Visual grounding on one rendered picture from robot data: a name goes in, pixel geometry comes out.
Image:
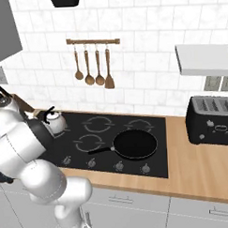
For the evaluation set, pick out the grey wall outlet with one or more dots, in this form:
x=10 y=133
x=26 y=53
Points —
x=0 y=75
x=227 y=83
x=212 y=83

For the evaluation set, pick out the black hob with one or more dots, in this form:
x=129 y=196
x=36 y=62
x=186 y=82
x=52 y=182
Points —
x=98 y=141

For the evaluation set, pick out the white wall shelf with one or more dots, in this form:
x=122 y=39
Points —
x=204 y=60

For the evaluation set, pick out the black toaster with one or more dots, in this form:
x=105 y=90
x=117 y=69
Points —
x=210 y=124

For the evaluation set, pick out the black range hood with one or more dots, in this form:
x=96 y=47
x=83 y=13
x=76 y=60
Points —
x=65 y=0

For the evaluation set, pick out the grey wall cupboard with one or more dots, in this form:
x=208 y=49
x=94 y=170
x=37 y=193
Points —
x=2 y=27

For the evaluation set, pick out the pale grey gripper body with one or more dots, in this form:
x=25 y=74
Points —
x=6 y=105

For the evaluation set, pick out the wooden spatula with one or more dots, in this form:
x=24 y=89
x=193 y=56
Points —
x=109 y=81

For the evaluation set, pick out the grey hob knob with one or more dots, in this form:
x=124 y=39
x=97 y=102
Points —
x=91 y=163
x=66 y=160
x=145 y=168
x=118 y=166

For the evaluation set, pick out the grey drawer front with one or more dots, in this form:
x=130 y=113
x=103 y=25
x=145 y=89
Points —
x=129 y=215
x=201 y=213
x=13 y=214

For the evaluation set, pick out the wooden knife block with knives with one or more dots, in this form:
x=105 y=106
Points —
x=22 y=103

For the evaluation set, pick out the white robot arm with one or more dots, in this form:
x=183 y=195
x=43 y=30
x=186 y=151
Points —
x=43 y=181

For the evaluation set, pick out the small wooden spoon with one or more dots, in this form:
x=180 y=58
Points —
x=78 y=73

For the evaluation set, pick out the wooden utensil rail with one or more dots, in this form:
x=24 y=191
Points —
x=94 y=41

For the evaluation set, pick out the black frying pan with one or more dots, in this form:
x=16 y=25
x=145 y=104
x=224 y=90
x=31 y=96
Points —
x=136 y=144

